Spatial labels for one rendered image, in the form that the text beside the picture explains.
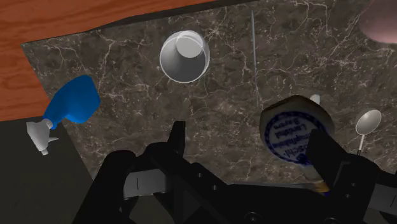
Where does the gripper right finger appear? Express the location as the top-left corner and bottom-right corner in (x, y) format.
(306, 129), (397, 224)

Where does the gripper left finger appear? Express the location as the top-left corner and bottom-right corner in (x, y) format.
(71, 120), (230, 224)

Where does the silver spoon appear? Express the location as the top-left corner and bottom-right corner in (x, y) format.
(355, 109), (382, 156)

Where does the blue spray bottle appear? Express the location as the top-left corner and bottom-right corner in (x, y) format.
(25, 74), (101, 156)

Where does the pink round bowl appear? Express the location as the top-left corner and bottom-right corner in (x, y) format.
(358, 0), (397, 45)

